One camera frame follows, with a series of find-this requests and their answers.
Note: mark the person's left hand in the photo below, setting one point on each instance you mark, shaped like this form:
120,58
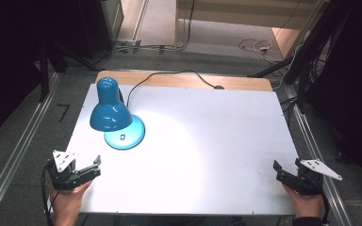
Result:
67,202

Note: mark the light wooden cabinet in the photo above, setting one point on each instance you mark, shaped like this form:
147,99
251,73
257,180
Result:
242,15

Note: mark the aluminium floor rail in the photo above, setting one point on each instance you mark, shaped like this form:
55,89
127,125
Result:
319,150
19,147

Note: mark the dark cabinet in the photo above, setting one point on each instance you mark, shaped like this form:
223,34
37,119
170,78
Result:
100,25

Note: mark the person's right hand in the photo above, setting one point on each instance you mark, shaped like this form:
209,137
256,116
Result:
306,204

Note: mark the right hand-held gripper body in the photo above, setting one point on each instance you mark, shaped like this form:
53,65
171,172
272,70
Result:
308,180

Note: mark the black metal stand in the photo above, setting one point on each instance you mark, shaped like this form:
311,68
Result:
44,72
308,59

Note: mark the blue desk lamp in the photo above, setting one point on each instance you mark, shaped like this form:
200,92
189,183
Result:
110,113

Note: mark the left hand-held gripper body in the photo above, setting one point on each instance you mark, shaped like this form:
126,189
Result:
66,175

